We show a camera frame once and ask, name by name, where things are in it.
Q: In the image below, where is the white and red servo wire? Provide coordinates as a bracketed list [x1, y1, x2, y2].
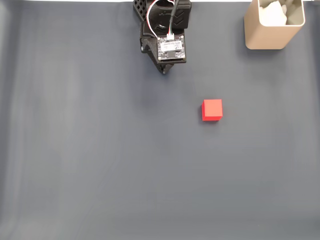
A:
[146, 0, 176, 41]

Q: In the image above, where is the beige box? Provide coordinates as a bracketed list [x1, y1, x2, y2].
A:
[243, 0, 307, 50]

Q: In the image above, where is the white crumpled cloth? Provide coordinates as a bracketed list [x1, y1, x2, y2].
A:
[258, 0, 290, 27]

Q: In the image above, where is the camera circuit board on mount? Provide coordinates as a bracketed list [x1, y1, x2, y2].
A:
[156, 34, 188, 64]

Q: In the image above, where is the black camera cable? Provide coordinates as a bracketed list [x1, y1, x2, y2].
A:
[168, 0, 182, 36]

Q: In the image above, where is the red cube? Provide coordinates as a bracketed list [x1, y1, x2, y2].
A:
[201, 98, 224, 122]

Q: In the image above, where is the blue-grey table mat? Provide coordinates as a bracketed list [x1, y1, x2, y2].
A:
[0, 1, 320, 240]

